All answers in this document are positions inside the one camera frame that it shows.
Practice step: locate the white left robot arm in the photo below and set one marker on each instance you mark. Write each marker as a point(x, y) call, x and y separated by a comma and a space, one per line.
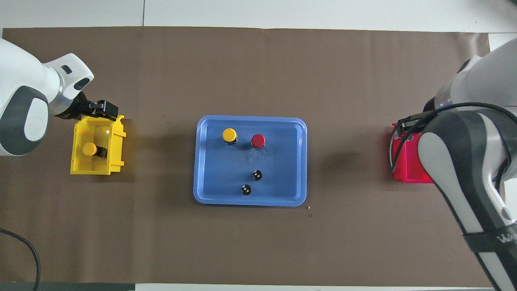
point(24, 81)

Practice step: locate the red plastic bin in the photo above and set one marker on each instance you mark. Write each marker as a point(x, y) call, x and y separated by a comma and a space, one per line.
point(408, 161)

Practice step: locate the black cylindrical capacitor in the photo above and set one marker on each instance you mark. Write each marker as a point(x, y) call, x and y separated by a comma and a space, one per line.
point(257, 175)
point(246, 189)

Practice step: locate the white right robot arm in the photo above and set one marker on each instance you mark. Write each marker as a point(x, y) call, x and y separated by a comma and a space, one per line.
point(456, 161)

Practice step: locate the yellow push button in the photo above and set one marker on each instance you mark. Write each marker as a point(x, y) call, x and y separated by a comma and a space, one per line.
point(229, 135)
point(89, 149)

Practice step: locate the red push button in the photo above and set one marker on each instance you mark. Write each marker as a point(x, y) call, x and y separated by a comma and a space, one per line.
point(258, 140)

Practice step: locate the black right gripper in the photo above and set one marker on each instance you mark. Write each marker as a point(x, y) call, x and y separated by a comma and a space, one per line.
point(414, 128)

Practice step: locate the yellow plastic bin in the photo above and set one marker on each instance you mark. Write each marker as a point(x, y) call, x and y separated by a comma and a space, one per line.
point(78, 165)

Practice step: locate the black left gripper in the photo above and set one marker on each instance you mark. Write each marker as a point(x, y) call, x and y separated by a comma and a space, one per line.
point(76, 109)

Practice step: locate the brown paper mat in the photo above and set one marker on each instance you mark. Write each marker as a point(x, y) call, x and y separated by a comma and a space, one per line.
point(258, 246)

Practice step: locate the blue plastic tray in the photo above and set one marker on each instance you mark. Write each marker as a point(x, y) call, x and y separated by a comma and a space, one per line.
point(226, 178)

